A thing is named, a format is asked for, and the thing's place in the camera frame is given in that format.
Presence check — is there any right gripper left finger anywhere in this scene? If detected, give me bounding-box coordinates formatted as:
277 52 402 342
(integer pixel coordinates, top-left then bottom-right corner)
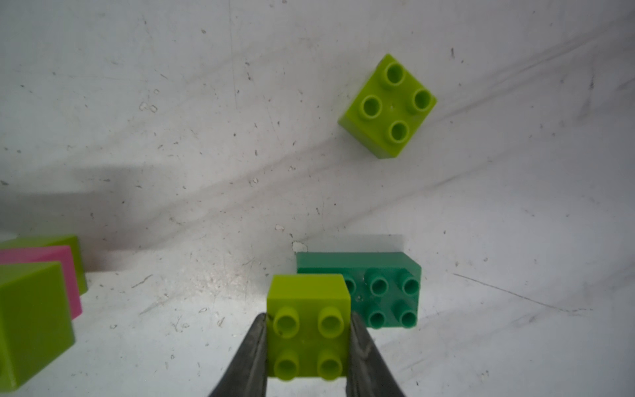
208 313 268 397

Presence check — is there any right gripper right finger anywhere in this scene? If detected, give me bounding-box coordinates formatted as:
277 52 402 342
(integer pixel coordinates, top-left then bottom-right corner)
346 312 404 397

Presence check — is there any lime lego brick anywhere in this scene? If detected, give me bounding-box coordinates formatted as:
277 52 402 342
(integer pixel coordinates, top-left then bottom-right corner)
1 267 75 393
1 234 88 295
266 274 352 380
338 54 437 159

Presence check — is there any pink lego brick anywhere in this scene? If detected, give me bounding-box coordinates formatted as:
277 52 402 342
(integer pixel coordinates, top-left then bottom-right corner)
1 246 83 320

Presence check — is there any dark green long lego brick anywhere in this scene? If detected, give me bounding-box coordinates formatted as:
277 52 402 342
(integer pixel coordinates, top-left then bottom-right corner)
296 252 422 329

